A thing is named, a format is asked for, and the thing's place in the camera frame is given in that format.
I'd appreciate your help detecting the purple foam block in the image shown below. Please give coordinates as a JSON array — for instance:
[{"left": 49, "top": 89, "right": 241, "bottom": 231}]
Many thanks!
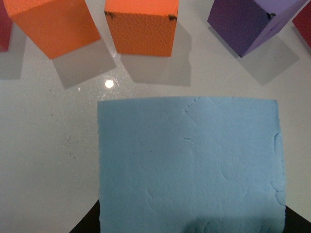
[{"left": 207, "top": 0, "right": 306, "bottom": 58}]

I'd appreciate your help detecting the orange foam block right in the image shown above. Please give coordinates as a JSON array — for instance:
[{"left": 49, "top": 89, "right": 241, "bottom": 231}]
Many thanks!
[{"left": 104, "top": 0, "right": 179, "bottom": 57}]

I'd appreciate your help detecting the orange foam block left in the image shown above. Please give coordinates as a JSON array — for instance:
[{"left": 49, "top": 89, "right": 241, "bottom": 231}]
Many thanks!
[{"left": 3, "top": 0, "right": 101, "bottom": 59}]

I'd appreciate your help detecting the orange foam block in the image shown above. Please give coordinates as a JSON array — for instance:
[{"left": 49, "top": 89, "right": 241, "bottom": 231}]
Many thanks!
[
  {"left": 104, "top": 0, "right": 179, "bottom": 57},
  {"left": 3, "top": 0, "right": 101, "bottom": 59}
]

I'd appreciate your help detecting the light blue foam block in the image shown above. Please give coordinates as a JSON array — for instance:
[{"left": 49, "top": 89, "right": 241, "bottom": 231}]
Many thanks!
[{"left": 98, "top": 97, "right": 286, "bottom": 233}]

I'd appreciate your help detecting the dark red foam block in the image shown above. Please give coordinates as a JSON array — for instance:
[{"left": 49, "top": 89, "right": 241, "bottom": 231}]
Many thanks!
[{"left": 292, "top": 3, "right": 311, "bottom": 47}]

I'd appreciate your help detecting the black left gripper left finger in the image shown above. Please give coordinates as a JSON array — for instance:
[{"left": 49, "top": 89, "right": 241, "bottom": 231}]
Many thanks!
[{"left": 69, "top": 200, "right": 101, "bottom": 233}]

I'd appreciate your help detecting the magenta foam block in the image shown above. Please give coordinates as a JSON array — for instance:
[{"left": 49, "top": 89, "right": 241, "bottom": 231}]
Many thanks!
[{"left": 0, "top": 0, "right": 13, "bottom": 52}]

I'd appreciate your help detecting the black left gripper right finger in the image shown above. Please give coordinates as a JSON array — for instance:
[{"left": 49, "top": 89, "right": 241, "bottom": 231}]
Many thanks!
[{"left": 283, "top": 206, "right": 311, "bottom": 233}]

